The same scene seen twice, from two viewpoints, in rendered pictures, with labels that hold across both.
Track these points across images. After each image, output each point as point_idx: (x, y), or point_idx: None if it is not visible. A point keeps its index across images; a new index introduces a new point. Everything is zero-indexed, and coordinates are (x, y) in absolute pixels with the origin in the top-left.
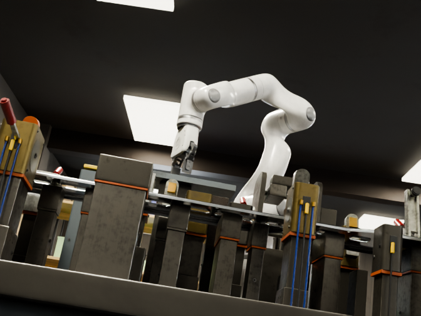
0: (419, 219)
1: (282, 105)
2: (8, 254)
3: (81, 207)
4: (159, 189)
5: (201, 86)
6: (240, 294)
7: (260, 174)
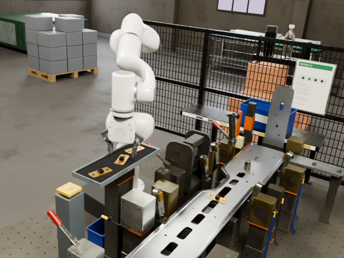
0: (235, 129)
1: (145, 43)
2: None
3: (76, 227)
4: (119, 177)
5: (134, 79)
6: None
7: (187, 147)
